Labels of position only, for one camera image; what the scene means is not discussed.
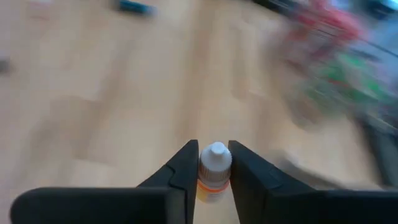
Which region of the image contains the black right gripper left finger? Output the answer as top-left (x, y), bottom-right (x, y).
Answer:
top-left (9, 139), bottom-right (200, 224)

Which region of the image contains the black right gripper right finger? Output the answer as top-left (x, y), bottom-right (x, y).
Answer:
top-left (228, 139), bottom-right (398, 224)

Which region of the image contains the clear plastic bin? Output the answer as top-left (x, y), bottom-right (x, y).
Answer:
top-left (264, 0), bottom-right (398, 134)

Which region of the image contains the orange dropper bottle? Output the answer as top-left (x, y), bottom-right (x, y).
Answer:
top-left (196, 141), bottom-right (233, 205)

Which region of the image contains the blue tube bottle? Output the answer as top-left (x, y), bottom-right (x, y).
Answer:
top-left (118, 0), bottom-right (156, 17)

